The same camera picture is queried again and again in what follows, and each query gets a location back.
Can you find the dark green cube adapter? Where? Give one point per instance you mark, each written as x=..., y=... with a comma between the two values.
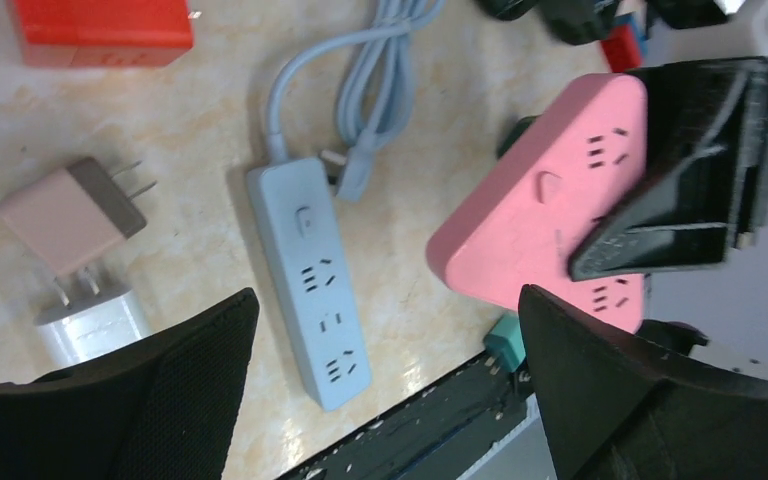
x=514, y=134

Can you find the pink triangular power strip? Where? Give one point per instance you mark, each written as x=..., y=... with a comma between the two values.
x=545, y=194

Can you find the red cube socket adapter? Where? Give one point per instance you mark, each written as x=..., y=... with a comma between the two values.
x=101, y=33

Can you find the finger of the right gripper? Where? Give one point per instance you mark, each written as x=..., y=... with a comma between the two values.
x=706, y=123

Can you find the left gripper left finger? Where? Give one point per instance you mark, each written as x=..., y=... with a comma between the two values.
x=164, y=407

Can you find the teal small plug adapter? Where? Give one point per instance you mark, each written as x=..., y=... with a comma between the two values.
x=504, y=343

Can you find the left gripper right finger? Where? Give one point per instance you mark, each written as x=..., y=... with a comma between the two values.
x=618, y=406

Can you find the pink brown charger plug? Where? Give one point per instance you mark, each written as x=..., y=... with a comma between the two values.
x=73, y=215

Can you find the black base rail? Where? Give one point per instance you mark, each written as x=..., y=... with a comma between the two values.
x=438, y=433

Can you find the light blue power strip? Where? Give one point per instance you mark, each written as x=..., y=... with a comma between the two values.
x=292, y=198

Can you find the small white charger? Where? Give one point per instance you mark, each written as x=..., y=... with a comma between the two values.
x=97, y=321

